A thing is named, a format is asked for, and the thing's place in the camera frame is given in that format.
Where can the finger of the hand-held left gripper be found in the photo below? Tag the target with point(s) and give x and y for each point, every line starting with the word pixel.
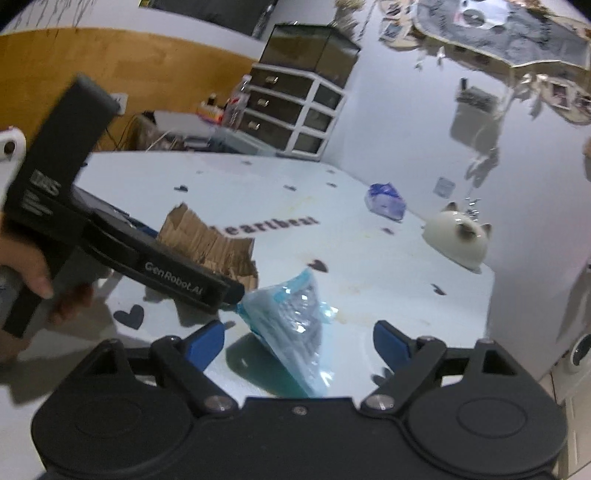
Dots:
pixel 231 293

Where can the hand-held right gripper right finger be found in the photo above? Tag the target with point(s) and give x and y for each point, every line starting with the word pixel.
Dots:
pixel 392 345

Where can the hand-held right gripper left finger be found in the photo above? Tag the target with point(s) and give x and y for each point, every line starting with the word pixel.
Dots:
pixel 205 345

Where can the teal plastic bag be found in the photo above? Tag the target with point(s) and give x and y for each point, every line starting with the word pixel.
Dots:
pixel 291 332

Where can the person's left hand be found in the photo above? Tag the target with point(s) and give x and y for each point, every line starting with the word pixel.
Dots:
pixel 23 258

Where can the torn cardboard piece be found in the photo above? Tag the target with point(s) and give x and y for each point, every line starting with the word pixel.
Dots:
pixel 198 237

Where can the white cat-shaped ornament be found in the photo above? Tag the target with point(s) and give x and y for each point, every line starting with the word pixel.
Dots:
pixel 455 244

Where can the flat white box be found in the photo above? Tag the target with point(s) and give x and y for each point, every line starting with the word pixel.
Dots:
pixel 184 121

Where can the purple crumpled wrapper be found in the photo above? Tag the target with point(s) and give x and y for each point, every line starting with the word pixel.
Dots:
pixel 385 203

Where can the small silver figurine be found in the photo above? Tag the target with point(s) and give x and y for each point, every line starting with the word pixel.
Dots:
pixel 472 205

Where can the clear water bottle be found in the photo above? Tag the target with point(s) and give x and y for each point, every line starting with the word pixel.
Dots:
pixel 236 108

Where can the white drawer unit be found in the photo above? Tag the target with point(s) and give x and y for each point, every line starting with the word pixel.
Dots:
pixel 286 115

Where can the white washing machine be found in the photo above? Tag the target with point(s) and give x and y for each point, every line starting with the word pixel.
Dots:
pixel 579 353

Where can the dark window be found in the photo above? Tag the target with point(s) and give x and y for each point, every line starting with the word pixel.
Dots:
pixel 207 9

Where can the glass fish tank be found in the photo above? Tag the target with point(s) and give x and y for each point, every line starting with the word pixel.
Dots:
pixel 309 50

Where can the dried flower bouquet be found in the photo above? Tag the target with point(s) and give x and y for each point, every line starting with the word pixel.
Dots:
pixel 348 14

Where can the wall socket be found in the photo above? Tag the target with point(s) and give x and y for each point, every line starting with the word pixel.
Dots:
pixel 445 186

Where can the clear wall shelf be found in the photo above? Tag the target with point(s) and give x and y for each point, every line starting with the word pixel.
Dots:
pixel 475 98

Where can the wall photo board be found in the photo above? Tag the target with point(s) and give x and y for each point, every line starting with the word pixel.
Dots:
pixel 508 32

